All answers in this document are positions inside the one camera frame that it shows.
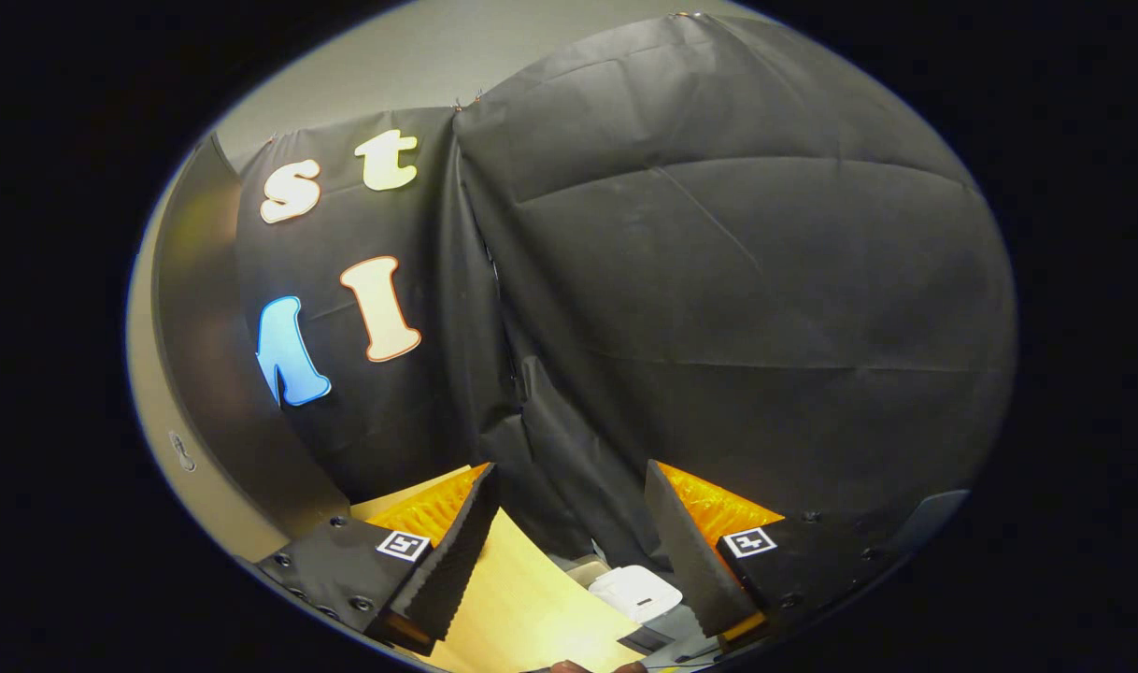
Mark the white plastic box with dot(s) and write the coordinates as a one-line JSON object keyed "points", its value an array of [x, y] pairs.
{"points": [[636, 592]]}

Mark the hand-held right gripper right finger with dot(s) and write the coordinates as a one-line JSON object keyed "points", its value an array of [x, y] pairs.
{"points": [[690, 561]]}

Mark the black backdrop cloth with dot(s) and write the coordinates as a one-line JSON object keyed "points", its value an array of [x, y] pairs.
{"points": [[718, 280]]}

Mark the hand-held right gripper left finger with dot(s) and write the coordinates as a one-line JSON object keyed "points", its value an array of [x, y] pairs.
{"points": [[452, 561]]}

